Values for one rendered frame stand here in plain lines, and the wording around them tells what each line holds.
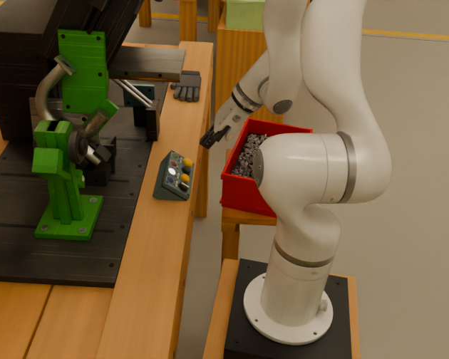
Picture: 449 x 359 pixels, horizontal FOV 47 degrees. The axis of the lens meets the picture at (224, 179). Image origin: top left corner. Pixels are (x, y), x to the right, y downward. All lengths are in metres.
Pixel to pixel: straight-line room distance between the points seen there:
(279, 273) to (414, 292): 1.55
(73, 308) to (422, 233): 2.00
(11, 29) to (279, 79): 0.72
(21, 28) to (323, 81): 0.89
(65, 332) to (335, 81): 0.72
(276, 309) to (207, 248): 1.45
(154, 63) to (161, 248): 0.55
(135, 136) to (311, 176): 0.87
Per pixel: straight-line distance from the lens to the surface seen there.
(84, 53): 1.37
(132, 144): 1.57
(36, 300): 1.21
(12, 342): 1.16
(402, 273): 2.56
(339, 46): 0.86
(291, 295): 1.02
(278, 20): 1.15
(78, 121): 1.44
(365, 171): 0.86
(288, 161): 0.82
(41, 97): 1.39
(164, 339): 1.08
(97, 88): 1.38
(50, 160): 1.14
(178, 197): 1.35
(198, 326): 2.20
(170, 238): 1.26
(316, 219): 0.94
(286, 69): 1.16
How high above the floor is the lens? 1.79
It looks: 38 degrees down
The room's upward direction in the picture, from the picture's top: 3 degrees clockwise
